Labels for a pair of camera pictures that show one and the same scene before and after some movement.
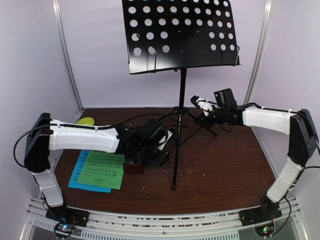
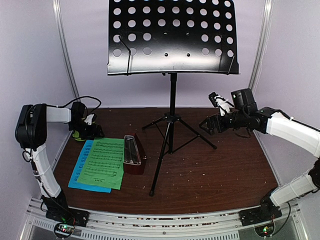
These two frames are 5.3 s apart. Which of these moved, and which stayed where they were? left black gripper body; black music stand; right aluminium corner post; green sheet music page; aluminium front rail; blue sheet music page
Moved: black music stand; left black gripper body
Stayed: right aluminium corner post; blue sheet music page; green sheet music page; aluminium front rail
